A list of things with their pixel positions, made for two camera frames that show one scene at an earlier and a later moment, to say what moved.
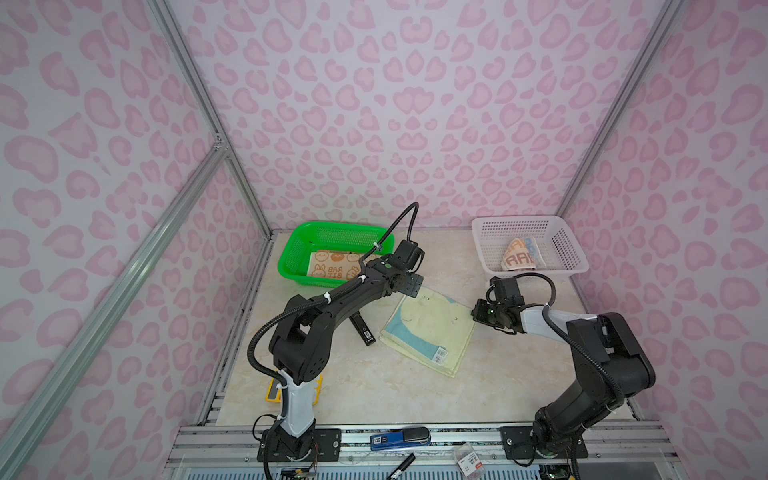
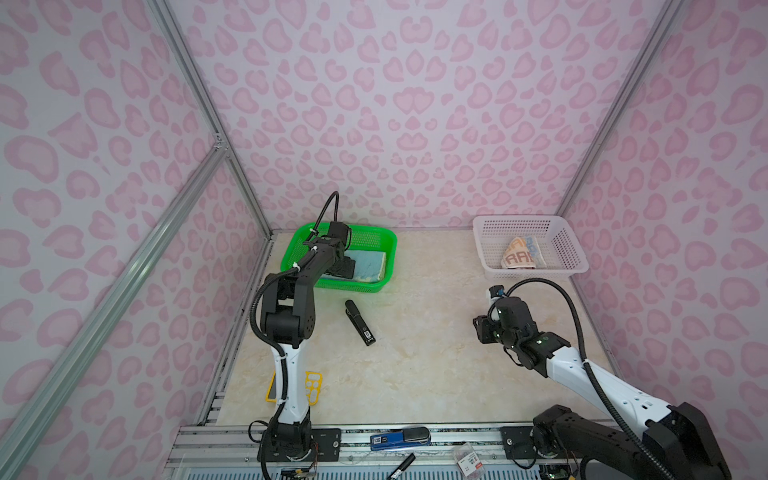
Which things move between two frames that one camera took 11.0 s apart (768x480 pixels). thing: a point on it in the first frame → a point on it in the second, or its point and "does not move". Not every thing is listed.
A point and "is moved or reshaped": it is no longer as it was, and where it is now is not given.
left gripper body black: x=413 y=286 → x=346 y=270
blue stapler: x=409 y=437 does not move
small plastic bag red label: x=468 y=460 does not move
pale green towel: x=432 y=327 is moved or reshaped
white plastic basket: x=513 y=245 does not move
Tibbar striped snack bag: x=523 y=254 does not move
